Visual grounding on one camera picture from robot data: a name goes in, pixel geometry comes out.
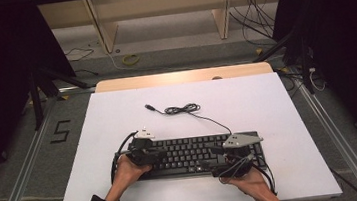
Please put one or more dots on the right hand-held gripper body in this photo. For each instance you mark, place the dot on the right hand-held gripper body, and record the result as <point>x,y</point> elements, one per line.
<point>240,164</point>

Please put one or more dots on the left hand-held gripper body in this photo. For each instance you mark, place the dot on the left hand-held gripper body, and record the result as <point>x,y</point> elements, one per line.
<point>141,151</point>

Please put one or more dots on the black computer keyboard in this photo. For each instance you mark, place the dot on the black computer keyboard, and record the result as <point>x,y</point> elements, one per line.
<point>185,153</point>

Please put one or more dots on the person's right hand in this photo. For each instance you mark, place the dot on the person's right hand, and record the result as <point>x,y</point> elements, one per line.
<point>254,183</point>

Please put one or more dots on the person's left hand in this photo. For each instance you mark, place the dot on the person's left hand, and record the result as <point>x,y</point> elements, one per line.
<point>127,173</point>

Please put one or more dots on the white table board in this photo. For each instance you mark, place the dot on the white table board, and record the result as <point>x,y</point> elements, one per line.
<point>241,107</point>

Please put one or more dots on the yellow tape roll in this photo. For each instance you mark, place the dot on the yellow tape roll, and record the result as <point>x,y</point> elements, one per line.
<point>131,59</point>

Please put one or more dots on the black metal stand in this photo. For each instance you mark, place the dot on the black metal stand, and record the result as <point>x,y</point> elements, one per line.
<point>305,67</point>
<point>36,102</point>

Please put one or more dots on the light wooden bench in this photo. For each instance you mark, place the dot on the light wooden bench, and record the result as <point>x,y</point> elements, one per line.
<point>108,30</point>

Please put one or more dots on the aluminium floor rail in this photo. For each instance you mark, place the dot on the aluminium floor rail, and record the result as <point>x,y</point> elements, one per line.
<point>23,170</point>
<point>342,143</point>

